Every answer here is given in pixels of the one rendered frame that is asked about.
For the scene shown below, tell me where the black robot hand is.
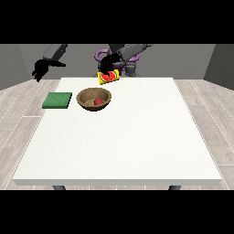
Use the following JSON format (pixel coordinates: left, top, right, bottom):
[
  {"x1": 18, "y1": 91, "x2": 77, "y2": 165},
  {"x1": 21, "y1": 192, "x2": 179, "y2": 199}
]
[
  {"x1": 99, "y1": 53, "x2": 122, "y2": 76},
  {"x1": 31, "y1": 58, "x2": 67, "y2": 83}
]

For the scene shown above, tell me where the yellow cup with melon print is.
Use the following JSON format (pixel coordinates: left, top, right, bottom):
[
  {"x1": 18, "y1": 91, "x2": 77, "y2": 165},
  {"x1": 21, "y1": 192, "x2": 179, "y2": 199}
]
[{"x1": 97, "y1": 69, "x2": 121, "y2": 86}]

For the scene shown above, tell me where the green square pad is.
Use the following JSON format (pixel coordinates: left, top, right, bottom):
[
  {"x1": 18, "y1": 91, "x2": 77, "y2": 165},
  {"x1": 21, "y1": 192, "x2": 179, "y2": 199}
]
[{"x1": 41, "y1": 91, "x2": 73, "y2": 110}]

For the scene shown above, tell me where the brown wooden bowl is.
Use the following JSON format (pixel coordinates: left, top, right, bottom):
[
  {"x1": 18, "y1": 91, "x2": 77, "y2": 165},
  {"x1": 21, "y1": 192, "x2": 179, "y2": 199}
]
[{"x1": 76, "y1": 87, "x2": 112, "y2": 112}]

